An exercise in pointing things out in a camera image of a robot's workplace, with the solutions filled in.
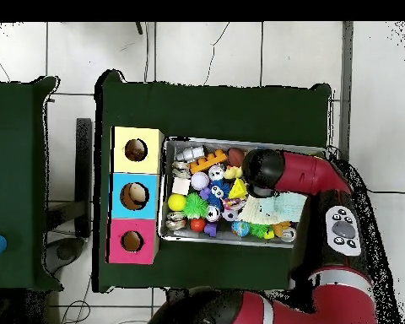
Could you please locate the dark green table cloth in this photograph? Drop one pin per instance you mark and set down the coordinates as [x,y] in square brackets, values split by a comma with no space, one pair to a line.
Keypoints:
[222,108]
[13,168]

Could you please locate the orange plastic building block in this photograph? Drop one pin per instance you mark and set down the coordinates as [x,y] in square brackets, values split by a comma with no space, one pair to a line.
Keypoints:
[207,161]

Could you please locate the mint green waffle cloth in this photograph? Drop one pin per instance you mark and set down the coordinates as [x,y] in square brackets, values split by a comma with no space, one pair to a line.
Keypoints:
[290,206]

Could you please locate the dark grey floor base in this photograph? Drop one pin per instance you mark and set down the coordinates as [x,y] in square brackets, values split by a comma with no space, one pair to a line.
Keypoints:
[65,251]

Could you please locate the white baseball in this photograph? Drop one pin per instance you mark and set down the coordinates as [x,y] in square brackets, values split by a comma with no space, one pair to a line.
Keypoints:
[199,181]

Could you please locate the yellow cheese wedge toy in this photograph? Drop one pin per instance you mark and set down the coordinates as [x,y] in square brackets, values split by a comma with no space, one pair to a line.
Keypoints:
[238,189]

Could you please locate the black upright panel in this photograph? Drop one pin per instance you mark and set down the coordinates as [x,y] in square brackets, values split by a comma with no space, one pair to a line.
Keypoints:
[83,152]

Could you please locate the purple plastic block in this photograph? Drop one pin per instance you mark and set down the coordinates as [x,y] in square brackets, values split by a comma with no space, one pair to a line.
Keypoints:
[211,229]

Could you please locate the wooden box with three holes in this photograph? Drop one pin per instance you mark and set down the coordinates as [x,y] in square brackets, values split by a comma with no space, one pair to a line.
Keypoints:
[148,162]

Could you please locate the yellow plastic ball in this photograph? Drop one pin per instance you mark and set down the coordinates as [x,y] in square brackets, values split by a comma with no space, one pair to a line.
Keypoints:
[177,202]

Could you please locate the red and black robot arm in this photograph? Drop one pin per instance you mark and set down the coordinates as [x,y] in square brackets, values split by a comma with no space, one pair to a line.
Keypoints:
[341,303]

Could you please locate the colourful rag ball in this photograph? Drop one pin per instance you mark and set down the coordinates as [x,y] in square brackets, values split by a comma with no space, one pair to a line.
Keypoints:
[234,204]

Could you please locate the green spiky ball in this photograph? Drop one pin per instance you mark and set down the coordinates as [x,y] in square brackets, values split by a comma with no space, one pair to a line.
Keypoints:
[195,206]

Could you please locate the blue spiky toy with eyes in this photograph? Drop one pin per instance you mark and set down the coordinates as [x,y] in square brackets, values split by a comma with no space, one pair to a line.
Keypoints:
[218,192]

